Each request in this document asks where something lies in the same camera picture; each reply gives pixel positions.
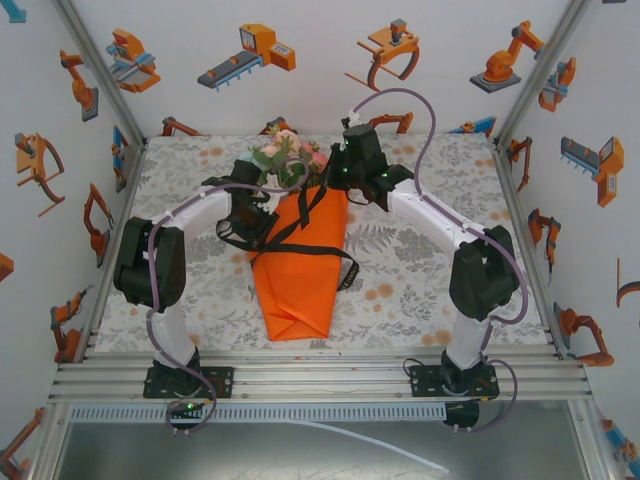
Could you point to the aluminium left frame post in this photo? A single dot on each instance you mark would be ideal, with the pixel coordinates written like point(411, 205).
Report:
point(100, 70)

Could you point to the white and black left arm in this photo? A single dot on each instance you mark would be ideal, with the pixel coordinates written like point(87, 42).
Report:
point(170, 325)

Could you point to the orange wrapping paper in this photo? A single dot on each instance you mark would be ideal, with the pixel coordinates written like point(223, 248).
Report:
point(300, 290)

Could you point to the thin white tube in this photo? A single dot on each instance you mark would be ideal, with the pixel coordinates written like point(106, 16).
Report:
point(380, 442)

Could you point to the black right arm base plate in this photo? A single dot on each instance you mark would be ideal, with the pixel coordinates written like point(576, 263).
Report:
point(425, 382)

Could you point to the floral patterned tablecloth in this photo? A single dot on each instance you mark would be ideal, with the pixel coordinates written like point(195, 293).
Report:
point(400, 280)

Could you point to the aluminium right frame post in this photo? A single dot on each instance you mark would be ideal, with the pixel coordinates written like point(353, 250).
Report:
point(540, 70)

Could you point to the black ribbon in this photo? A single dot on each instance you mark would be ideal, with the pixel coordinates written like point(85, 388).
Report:
point(300, 248)

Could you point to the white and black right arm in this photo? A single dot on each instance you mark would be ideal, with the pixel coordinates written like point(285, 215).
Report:
point(430, 215)

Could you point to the aluminium frame post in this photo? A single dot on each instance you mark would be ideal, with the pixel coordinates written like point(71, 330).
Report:
point(100, 70)
point(540, 70)

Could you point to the artificial pink flower bunch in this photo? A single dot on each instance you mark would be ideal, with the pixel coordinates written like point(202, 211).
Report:
point(285, 150)

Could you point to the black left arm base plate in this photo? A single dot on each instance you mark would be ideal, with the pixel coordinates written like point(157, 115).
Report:
point(220, 382)

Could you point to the aluminium table edge rail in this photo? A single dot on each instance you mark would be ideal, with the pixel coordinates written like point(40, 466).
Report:
point(320, 380)

